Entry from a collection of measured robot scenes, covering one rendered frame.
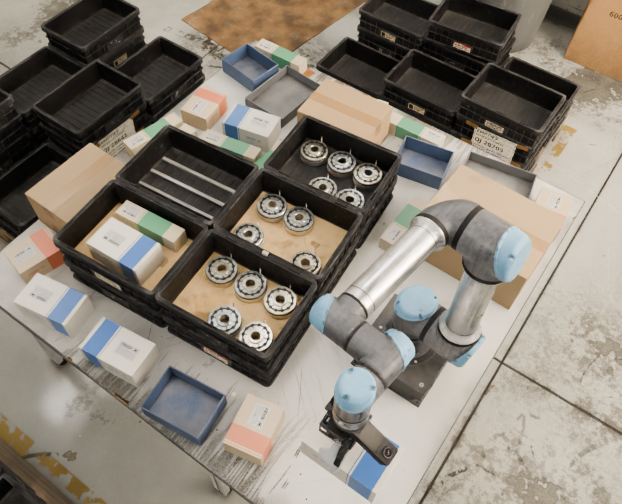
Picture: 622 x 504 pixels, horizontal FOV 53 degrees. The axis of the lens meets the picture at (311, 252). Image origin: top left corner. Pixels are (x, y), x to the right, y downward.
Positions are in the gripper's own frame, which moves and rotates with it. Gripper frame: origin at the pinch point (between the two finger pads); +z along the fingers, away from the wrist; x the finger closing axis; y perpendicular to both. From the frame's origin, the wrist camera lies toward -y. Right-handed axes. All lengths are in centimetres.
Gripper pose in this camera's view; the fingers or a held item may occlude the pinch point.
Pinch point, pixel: (352, 448)
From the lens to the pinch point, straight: 150.5
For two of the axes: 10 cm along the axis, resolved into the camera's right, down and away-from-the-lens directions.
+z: -0.2, 5.6, 8.3
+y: -8.2, -4.9, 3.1
